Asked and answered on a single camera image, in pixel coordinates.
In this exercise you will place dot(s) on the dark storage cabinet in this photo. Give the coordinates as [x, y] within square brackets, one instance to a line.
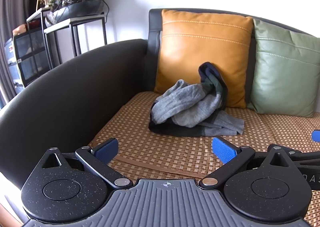
[31, 54]

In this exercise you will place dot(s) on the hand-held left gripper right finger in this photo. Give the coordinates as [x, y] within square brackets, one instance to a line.
[223, 150]

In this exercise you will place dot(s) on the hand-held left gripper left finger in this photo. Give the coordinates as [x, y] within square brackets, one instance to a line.
[107, 149]

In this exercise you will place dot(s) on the bonsai rockery planter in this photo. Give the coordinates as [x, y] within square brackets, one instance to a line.
[75, 8]

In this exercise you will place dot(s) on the grey curtain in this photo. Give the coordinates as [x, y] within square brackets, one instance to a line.
[15, 4]

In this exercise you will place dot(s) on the orange leather cushion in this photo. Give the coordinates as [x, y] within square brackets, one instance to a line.
[200, 49]

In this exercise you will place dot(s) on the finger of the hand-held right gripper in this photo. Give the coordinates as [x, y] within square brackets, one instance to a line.
[316, 136]
[306, 157]

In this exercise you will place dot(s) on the black leather sofa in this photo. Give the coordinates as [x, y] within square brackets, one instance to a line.
[75, 92]

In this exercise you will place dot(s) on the plastic drawer unit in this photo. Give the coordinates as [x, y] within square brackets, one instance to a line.
[11, 61]

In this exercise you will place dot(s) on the green leather cushion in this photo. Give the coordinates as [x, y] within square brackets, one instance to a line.
[285, 74]

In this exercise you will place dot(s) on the black-framed side table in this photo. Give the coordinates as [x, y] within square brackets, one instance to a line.
[37, 13]
[72, 22]

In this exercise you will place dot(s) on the brown woven sofa mat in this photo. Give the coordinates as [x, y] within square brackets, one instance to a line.
[262, 132]

